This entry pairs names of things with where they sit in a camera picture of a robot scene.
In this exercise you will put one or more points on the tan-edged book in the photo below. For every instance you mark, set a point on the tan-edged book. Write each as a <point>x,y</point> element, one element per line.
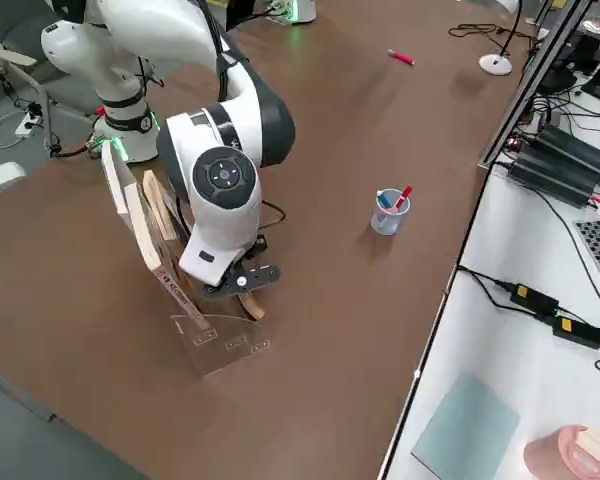
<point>152,200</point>

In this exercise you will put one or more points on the blue marker pen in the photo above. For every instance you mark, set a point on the blue marker pen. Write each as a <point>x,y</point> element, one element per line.
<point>386,200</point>

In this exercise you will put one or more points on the pale teal board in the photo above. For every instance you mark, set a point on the pale teal board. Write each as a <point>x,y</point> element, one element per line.
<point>465,430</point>

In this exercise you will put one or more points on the grey cover book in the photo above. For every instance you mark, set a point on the grey cover book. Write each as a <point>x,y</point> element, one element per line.
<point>172,210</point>

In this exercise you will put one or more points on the clear plastic pen cup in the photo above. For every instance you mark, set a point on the clear plastic pen cup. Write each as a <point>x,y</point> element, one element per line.
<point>387,225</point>

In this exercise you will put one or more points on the pink round box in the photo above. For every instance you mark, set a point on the pink round box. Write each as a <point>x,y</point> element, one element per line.
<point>550,455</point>

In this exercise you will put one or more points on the clear acrylic storage rack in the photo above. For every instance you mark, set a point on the clear acrylic storage rack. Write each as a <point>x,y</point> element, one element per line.
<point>230,345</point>

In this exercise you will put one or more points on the black power supply unit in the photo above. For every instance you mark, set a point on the black power supply unit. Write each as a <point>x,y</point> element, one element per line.
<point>560,160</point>

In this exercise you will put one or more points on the black power adapter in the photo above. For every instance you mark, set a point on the black power adapter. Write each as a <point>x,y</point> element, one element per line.
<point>532,299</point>
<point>577,332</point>

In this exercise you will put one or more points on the white desk lamp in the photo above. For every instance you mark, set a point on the white desk lamp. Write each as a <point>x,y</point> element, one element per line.
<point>495,65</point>

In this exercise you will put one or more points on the aluminium divider post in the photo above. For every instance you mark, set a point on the aluminium divider post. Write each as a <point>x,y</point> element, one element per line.
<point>520,95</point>

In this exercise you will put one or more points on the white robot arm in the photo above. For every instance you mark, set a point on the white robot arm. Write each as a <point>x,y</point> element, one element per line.
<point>225,215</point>
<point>305,10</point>

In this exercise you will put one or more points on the book with hands cover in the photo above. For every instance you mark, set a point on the book with hands cover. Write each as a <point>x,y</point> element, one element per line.
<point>252,307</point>

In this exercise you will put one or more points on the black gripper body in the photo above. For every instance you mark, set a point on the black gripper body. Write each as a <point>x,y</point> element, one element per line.
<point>250,280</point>

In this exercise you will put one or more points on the pink marker white cap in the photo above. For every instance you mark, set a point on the pink marker white cap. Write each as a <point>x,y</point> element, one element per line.
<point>402,58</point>

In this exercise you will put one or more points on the white power strip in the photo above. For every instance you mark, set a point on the white power strip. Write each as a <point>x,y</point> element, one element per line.
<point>27,125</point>

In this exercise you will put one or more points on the white book with print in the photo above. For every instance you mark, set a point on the white book with print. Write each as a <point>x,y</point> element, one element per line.
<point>117,185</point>

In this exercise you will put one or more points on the white box yellow label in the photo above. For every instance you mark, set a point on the white box yellow label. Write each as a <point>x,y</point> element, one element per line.
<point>2,180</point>

